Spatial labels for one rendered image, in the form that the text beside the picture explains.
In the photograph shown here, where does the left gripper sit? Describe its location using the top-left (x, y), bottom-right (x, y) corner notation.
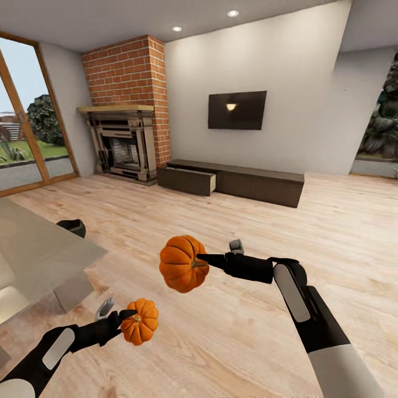
top-left (90, 309), bottom-right (138, 347)

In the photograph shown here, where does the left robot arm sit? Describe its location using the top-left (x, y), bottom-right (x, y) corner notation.
top-left (0, 297), bottom-right (138, 398)

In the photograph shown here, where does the pumpkin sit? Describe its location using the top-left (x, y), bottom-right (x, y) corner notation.
top-left (119, 298), bottom-right (159, 345)
top-left (159, 235), bottom-right (210, 294)

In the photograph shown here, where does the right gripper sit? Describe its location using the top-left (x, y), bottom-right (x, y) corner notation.
top-left (197, 252), bottom-right (258, 281)

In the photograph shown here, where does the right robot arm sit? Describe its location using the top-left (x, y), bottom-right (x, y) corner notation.
top-left (197, 238), bottom-right (389, 398)

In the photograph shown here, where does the cauldron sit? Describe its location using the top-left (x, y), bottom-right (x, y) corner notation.
top-left (57, 219), bottom-right (86, 237)

